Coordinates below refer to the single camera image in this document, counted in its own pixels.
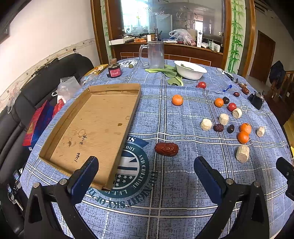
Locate large white sugarcane chunk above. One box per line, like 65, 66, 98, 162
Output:
236, 145, 250, 163

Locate orange tangerine pair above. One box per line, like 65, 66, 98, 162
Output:
240, 123, 252, 135
237, 131, 250, 144

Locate large red jujube date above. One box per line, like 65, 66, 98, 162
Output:
155, 142, 179, 157

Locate wooden chair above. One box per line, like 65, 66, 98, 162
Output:
265, 70, 293, 125

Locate dark purple date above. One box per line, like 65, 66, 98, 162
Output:
227, 124, 235, 133

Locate black cylindrical container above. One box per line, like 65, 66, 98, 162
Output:
247, 92, 265, 110

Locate dark red wrinkled date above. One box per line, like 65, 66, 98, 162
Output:
213, 124, 224, 132

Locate red tomato by plum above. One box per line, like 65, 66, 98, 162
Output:
227, 103, 237, 112

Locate dark purple plum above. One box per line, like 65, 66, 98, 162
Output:
223, 97, 230, 105

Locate red dates by container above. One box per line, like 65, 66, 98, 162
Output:
239, 83, 250, 95

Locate orange tangerine by plum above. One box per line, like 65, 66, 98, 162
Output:
214, 98, 224, 108

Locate dark jacket on chair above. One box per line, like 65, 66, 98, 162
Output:
269, 60, 286, 88

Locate brown wooden door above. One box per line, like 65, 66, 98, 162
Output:
250, 31, 276, 84

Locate shallow cardboard tray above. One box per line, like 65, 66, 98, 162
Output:
39, 83, 141, 190

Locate blue plaid tablecloth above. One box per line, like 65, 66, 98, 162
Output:
20, 63, 293, 238

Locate red tomato near bowl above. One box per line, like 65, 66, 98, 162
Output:
196, 81, 206, 89

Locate orange tangerine far left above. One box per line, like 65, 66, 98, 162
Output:
171, 95, 183, 106

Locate white bowl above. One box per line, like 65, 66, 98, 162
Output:
174, 60, 207, 80

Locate black leather sofa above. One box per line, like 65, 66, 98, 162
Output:
1, 53, 94, 238

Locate clear plastic bag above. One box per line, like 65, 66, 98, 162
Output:
51, 76, 81, 103

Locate green leafy vegetable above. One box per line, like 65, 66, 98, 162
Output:
145, 65, 184, 87

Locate yellow box on table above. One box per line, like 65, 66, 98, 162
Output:
85, 64, 109, 76

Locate wooden counter shelf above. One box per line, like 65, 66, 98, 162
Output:
109, 39, 225, 69

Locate dark jar pink label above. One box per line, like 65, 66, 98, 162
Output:
107, 63, 122, 78

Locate plastic bag on counter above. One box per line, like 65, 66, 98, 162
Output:
169, 29, 196, 46

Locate clear glass mug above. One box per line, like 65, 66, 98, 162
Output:
139, 41, 164, 69

